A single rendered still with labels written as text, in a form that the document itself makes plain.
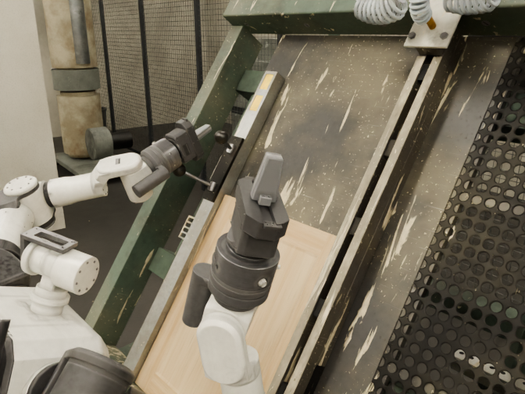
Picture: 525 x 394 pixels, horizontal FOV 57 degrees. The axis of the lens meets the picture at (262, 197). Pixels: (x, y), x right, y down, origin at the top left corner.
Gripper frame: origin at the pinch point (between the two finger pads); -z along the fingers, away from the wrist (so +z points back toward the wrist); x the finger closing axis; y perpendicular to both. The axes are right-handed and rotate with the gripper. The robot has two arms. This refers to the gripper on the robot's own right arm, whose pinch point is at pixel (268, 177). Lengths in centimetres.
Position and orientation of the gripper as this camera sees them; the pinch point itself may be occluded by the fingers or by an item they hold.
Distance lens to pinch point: 60.0
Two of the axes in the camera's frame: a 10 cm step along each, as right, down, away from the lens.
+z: -2.4, 8.6, 4.5
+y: 9.6, 1.4, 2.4
